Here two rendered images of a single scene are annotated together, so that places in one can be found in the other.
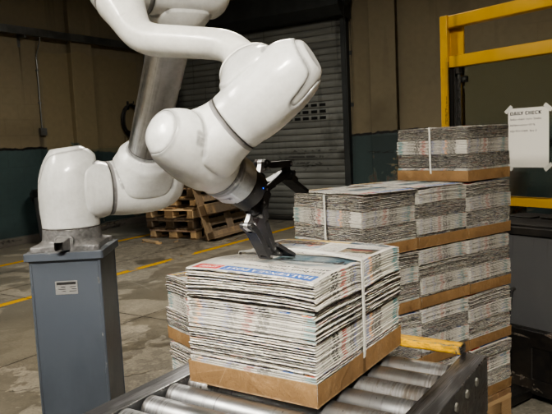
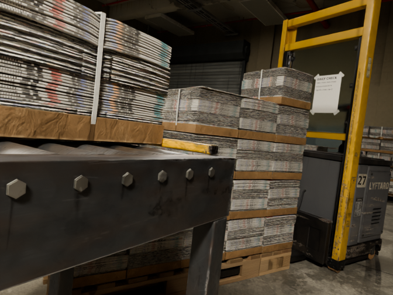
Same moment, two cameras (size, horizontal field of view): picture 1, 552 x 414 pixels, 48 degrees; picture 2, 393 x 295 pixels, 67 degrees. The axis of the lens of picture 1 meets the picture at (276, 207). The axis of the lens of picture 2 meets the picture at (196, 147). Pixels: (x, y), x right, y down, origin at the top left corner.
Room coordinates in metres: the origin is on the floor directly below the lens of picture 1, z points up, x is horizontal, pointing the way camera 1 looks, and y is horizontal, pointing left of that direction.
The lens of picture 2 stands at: (0.65, -0.37, 0.84)
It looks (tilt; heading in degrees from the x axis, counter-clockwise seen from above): 3 degrees down; 2
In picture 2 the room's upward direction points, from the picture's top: 6 degrees clockwise
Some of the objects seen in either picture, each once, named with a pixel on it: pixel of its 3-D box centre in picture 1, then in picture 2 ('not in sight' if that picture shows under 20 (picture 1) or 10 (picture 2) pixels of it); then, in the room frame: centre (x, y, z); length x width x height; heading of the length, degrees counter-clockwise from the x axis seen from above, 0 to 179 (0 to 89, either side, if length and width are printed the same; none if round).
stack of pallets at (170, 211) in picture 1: (195, 187); not in sight; (8.99, 1.14, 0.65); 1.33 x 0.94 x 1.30; 151
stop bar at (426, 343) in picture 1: (369, 335); (142, 139); (1.39, -0.20, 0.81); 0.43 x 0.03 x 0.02; 57
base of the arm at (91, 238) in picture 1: (70, 237); not in sight; (1.69, 0.56, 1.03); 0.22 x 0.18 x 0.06; 2
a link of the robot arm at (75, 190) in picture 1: (72, 186); not in sight; (1.71, 0.56, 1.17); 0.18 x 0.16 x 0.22; 120
